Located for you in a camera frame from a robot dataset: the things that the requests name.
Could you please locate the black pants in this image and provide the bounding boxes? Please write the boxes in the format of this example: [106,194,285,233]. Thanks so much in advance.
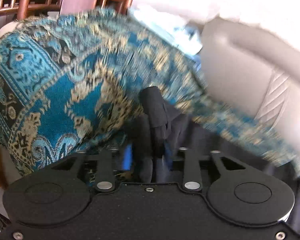
[125,87,300,234]

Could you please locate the teal paisley sofa throw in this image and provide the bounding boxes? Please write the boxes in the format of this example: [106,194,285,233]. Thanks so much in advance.
[0,8,300,176]

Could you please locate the beige leather sofa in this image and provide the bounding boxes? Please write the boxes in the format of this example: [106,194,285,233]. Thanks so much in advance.
[129,0,300,160]

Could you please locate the light blue white cloth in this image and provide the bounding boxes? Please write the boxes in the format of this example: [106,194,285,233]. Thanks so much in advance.
[128,8,203,56]

